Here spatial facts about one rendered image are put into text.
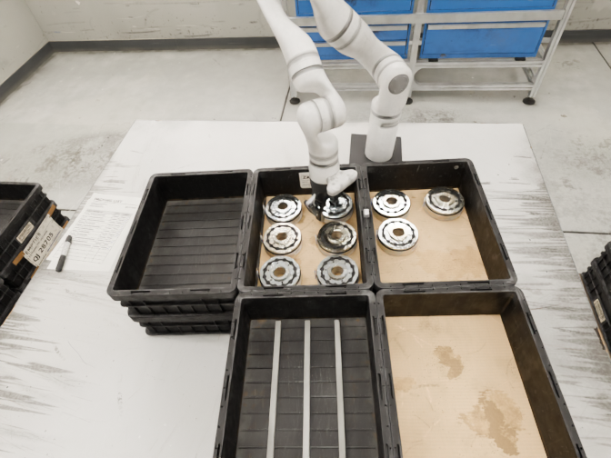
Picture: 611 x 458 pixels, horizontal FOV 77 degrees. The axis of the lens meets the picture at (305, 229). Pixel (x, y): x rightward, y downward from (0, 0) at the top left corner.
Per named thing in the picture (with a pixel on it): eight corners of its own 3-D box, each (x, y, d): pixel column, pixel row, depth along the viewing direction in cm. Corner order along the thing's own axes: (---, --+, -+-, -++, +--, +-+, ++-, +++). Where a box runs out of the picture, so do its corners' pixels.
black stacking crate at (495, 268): (359, 193, 117) (361, 164, 108) (460, 188, 114) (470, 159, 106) (372, 313, 92) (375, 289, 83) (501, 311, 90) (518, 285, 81)
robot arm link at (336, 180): (333, 198, 90) (332, 179, 86) (300, 175, 96) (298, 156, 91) (359, 178, 94) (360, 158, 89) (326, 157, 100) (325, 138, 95)
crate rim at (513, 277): (360, 169, 109) (360, 163, 107) (468, 164, 107) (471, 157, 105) (374, 293, 84) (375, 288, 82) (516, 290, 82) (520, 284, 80)
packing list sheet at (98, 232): (89, 193, 142) (88, 192, 142) (147, 195, 139) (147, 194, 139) (40, 268, 122) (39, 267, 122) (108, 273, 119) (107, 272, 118)
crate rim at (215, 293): (154, 179, 113) (151, 173, 111) (255, 174, 111) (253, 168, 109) (108, 301, 88) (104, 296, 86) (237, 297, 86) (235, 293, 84)
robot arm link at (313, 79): (354, 118, 80) (332, 54, 80) (315, 131, 79) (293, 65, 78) (345, 127, 87) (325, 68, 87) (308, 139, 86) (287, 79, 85)
